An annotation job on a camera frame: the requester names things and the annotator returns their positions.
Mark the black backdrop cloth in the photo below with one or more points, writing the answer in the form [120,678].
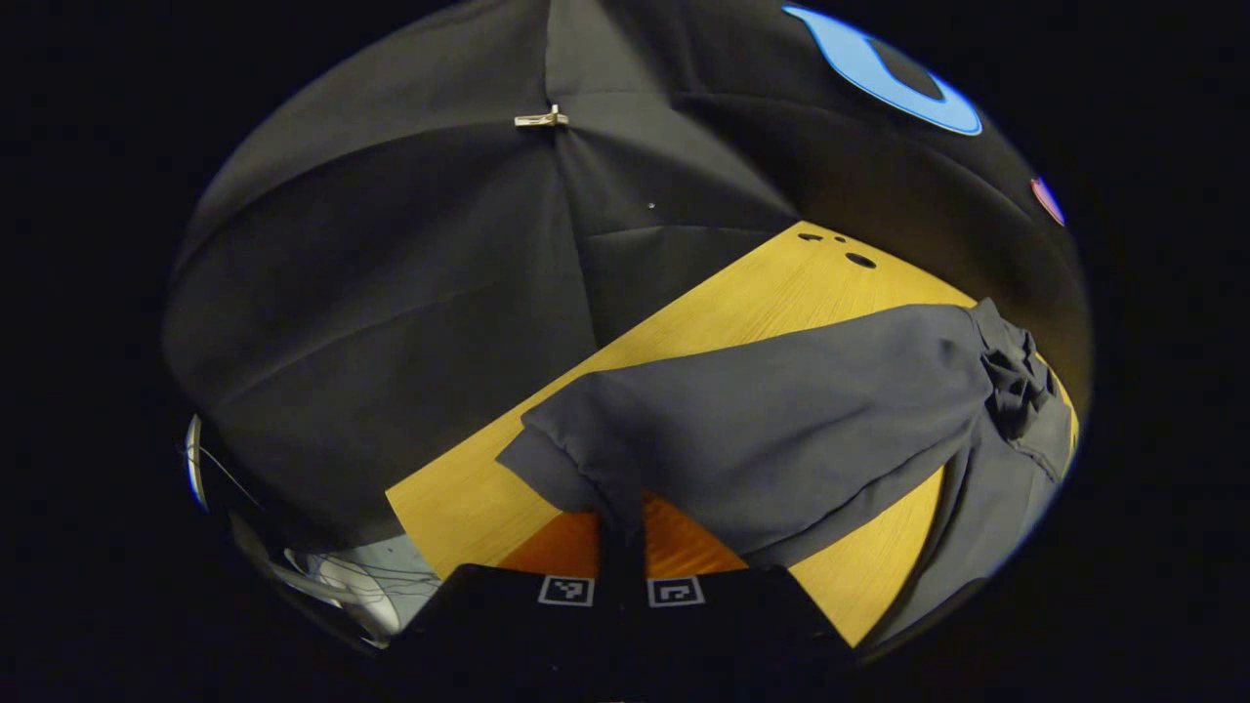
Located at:
[391,293]

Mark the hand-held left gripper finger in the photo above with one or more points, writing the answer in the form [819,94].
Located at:
[635,635]
[610,635]

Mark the grey long-sleeved shirt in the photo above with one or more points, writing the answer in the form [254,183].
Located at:
[781,420]

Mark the white rounded object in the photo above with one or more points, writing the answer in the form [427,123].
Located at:
[347,591]

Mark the silver metal clip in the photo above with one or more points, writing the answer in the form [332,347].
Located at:
[540,119]

